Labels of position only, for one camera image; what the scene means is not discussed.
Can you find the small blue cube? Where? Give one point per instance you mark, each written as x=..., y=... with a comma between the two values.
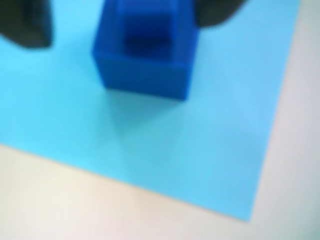
x=145, y=77

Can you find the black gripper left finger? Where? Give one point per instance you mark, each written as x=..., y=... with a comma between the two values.
x=25, y=22

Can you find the tiny blue cube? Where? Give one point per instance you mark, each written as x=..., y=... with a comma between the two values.
x=147, y=27

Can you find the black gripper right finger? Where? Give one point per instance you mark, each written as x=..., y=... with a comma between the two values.
x=217, y=11

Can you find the blue paper square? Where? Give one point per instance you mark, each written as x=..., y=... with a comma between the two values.
x=175, y=137

